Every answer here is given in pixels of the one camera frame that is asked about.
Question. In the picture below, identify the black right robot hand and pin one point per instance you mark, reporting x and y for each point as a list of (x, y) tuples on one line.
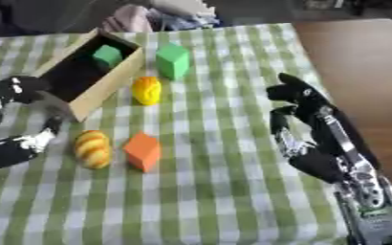
[(316, 127)]

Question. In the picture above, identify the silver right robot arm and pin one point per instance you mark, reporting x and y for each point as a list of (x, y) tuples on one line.
[(372, 207)]

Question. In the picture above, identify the orange block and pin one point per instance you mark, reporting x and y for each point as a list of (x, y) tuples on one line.
[(142, 151)]

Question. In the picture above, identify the large green block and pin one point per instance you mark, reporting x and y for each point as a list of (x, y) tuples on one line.
[(173, 60)]

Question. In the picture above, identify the yellow orange striped toy bread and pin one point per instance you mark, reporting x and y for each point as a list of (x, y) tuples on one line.
[(93, 149)]

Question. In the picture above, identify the yellow toy fruit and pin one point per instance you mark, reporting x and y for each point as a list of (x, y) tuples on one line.
[(147, 90)]

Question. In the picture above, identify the small green block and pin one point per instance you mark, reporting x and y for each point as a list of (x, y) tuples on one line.
[(107, 56)]

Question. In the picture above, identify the tan cardboard box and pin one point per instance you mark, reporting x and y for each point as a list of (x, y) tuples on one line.
[(90, 71)]

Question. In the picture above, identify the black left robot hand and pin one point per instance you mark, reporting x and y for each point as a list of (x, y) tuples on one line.
[(4, 151)]

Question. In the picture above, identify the person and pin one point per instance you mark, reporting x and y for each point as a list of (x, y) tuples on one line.
[(160, 17)]

